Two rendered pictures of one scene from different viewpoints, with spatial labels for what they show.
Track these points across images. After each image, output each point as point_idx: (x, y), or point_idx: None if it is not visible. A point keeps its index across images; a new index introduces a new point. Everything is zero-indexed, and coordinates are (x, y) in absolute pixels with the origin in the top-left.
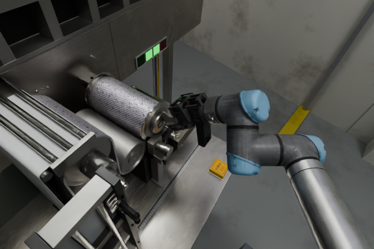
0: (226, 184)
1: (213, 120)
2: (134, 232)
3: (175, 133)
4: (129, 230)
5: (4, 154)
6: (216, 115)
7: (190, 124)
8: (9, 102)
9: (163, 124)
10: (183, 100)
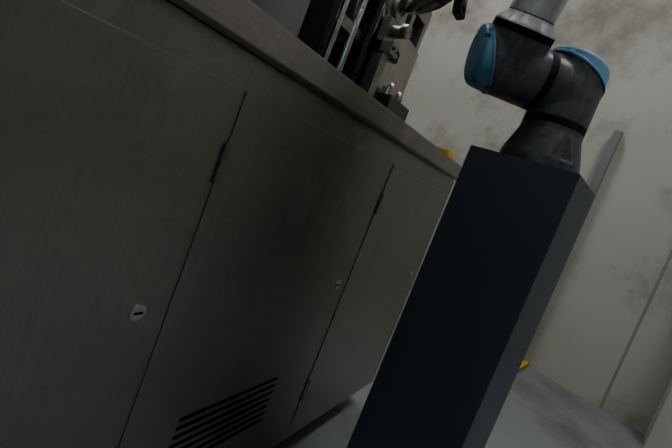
0: (452, 161)
1: None
2: (375, 20)
3: (390, 86)
4: (377, 3)
5: None
6: None
7: None
8: None
9: (401, 20)
10: None
